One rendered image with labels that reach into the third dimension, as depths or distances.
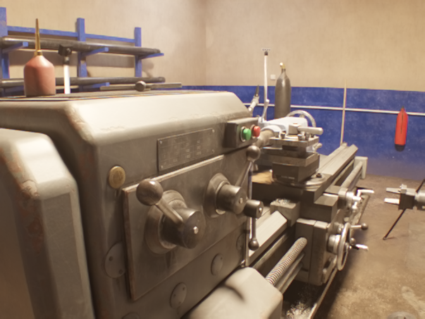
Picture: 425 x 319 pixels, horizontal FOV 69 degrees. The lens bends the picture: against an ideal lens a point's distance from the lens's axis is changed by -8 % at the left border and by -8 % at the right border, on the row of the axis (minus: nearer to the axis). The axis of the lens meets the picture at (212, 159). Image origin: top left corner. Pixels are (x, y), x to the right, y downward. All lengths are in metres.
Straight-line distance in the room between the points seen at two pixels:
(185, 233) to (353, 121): 5.21
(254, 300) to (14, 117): 0.71
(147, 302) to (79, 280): 0.18
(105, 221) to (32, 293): 0.15
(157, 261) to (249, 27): 5.85
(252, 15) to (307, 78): 1.51
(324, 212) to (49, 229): 1.17
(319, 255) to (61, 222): 1.17
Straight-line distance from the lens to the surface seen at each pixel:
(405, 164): 5.71
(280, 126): 1.77
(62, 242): 0.51
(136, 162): 0.57
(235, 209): 0.74
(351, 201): 1.56
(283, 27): 6.06
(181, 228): 0.58
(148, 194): 0.46
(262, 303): 0.96
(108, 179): 0.53
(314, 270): 1.53
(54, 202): 0.49
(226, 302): 0.89
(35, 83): 0.74
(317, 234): 1.46
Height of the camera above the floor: 1.36
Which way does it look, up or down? 13 degrees down
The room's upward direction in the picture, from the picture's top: straight up
